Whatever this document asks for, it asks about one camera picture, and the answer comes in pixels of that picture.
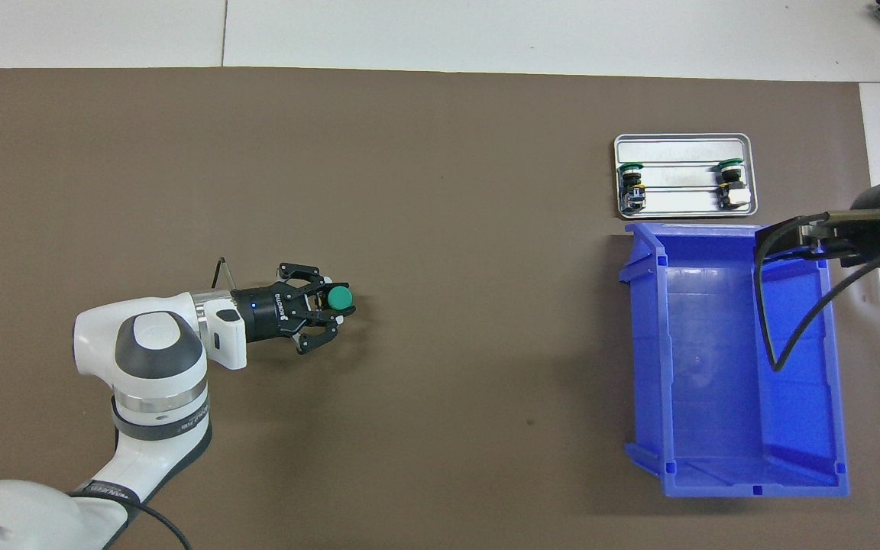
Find blue plastic storage bin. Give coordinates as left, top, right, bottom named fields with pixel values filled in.
left=620, top=222, right=851, bottom=499

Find grey metal tray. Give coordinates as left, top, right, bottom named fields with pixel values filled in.
left=613, top=133, right=759, bottom=219

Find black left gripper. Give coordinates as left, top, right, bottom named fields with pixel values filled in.
left=230, top=265, right=357, bottom=356

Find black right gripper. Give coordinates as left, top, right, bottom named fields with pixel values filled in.
left=762, top=177, right=880, bottom=268

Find green push button switch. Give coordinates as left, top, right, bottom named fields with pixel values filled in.
left=617, top=162, right=647, bottom=213
left=717, top=158, right=752, bottom=211
left=316, top=284, right=357, bottom=315

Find brown paper mat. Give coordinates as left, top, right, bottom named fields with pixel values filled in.
left=0, top=67, right=880, bottom=550

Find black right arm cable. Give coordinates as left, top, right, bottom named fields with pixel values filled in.
left=753, top=212, right=880, bottom=375

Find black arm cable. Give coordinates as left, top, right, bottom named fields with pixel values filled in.
left=753, top=212, right=880, bottom=375
left=66, top=257, right=235, bottom=550

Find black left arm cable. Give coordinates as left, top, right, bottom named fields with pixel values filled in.
left=66, top=257, right=235, bottom=550

